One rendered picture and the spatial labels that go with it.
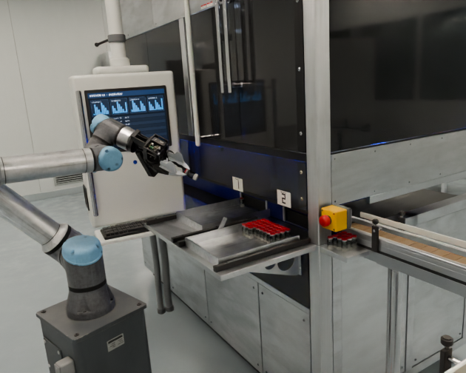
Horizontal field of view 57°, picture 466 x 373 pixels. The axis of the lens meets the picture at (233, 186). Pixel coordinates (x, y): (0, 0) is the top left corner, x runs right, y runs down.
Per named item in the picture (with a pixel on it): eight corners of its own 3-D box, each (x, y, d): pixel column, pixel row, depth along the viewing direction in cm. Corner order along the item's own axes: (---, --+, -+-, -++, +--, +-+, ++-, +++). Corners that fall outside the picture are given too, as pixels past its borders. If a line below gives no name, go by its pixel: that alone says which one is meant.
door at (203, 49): (195, 135, 228) (185, 17, 214) (242, 143, 189) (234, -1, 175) (194, 135, 228) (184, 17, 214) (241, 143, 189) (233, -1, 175)
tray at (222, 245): (259, 226, 180) (259, 218, 179) (299, 243, 158) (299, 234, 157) (186, 246, 163) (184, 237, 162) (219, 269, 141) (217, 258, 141)
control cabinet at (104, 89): (176, 203, 253) (163, 65, 234) (187, 212, 235) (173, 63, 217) (87, 220, 233) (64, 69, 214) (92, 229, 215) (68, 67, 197)
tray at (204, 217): (239, 204, 214) (239, 197, 213) (270, 216, 192) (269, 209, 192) (176, 218, 197) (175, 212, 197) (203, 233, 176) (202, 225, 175)
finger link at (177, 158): (189, 161, 140) (164, 150, 141) (188, 172, 145) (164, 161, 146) (194, 155, 142) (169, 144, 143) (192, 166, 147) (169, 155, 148)
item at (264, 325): (248, 246, 397) (242, 151, 377) (466, 357, 224) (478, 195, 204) (145, 275, 348) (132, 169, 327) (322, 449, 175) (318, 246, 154)
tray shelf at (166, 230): (234, 206, 219) (234, 202, 218) (332, 244, 160) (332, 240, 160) (144, 226, 195) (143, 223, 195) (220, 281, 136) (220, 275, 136)
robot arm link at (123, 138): (117, 150, 147) (131, 135, 152) (128, 156, 147) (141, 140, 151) (115, 135, 141) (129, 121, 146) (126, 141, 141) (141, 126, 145)
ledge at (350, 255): (348, 242, 161) (348, 237, 161) (375, 252, 151) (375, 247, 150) (319, 251, 154) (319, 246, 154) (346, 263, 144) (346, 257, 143)
